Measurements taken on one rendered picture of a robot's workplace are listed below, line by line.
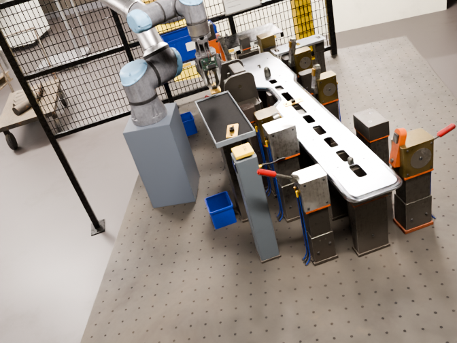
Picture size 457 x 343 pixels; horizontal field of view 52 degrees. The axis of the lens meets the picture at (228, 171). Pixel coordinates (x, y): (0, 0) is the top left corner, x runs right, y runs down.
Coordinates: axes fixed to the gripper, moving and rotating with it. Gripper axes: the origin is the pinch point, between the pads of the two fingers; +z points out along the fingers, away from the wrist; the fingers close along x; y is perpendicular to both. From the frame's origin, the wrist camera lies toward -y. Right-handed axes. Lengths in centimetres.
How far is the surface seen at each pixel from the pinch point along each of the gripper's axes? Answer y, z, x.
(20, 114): -280, 94, -187
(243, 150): 38.9, 7.4, 2.9
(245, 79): -13.3, 7.4, 13.0
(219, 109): 6.6, 7.4, -0.5
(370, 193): 56, 24, 36
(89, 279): -53, 124, -104
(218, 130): 21.7, 7.4, -2.8
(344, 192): 53, 23, 29
